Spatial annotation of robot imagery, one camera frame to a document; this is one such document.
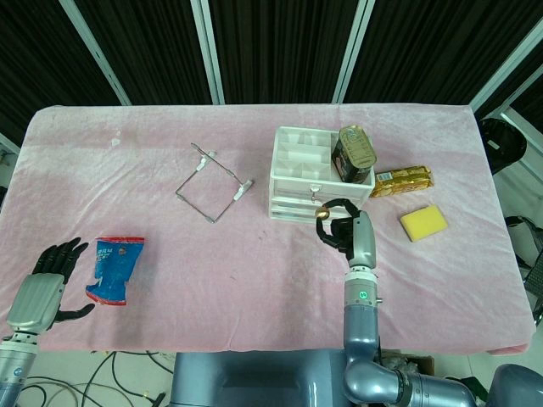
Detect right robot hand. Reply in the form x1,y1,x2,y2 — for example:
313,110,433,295
315,198,378,269

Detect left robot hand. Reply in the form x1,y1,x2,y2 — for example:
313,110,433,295
6,237,97,332

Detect yellow sponge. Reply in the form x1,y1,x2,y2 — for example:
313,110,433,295
399,203,450,243

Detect gold snack package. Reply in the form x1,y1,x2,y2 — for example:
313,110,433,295
370,164,435,199

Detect white plastic drawer organizer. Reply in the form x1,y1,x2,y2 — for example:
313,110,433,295
266,125,377,223

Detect blue red snack bag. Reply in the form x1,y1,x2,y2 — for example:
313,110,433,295
85,236,148,307

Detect dark green tin can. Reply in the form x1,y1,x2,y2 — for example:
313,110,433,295
330,124,378,184

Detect pink tablecloth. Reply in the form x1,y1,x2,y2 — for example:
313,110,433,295
0,103,536,355

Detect cardboard box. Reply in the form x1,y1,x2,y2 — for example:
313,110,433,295
383,354,435,375

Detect black chair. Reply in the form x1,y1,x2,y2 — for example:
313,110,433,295
479,118,529,175

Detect grey robot torso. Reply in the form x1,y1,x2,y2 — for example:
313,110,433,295
170,350,543,407

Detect black floor cables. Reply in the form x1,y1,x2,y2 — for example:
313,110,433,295
16,349,176,407

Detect metal wire stand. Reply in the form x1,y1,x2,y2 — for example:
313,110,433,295
174,142,255,224

